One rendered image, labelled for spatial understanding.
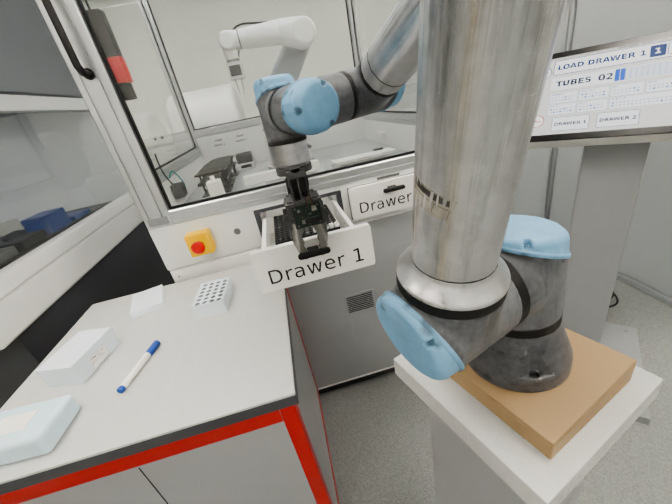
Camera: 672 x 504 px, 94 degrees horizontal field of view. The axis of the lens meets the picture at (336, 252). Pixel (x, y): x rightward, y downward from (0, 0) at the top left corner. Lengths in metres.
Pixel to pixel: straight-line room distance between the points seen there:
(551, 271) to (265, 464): 0.63
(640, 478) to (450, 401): 1.01
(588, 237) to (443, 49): 1.27
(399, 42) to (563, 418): 0.52
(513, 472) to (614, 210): 1.07
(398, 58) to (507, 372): 0.45
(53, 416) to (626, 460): 1.56
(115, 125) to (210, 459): 0.85
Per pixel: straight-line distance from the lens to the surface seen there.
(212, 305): 0.88
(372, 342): 1.41
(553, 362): 0.54
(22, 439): 0.80
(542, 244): 0.43
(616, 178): 1.39
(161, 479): 0.81
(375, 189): 1.07
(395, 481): 1.36
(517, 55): 0.24
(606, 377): 0.60
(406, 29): 0.47
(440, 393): 0.58
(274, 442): 0.73
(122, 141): 1.08
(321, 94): 0.50
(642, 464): 1.55
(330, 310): 1.25
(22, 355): 1.26
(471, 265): 0.31
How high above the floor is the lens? 1.21
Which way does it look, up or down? 26 degrees down
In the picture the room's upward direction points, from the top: 12 degrees counter-clockwise
